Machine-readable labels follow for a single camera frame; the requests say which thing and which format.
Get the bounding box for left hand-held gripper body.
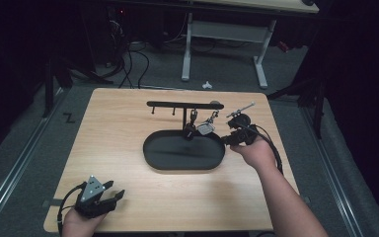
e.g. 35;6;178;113
74;175;117;219

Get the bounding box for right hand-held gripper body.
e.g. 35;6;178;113
226;101;261;147

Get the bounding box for silver keychain with clasp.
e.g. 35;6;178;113
196;110;220;136

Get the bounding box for black key rack with tray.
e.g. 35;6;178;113
142;100;226;172

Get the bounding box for person's right hand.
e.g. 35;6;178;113
230;135;278;173

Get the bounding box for person's left hand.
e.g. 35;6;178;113
61;206;109;237

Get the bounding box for black metal stand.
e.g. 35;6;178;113
265;73;328;140
41;53;114;119

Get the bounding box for desk with white legs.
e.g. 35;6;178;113
180;0;321;90

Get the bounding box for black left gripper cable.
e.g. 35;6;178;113
56;182;89;235

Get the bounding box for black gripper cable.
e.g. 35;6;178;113
56;182;89;235
251;123;284;176

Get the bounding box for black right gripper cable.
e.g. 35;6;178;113
251;123;284;176

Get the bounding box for black key fob keychain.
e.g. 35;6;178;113
183;109;199;141

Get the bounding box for metal floor rail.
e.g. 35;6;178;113
299;106;365;237
0;88;65;230

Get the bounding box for black floor cables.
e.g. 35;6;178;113
107;38;151;90

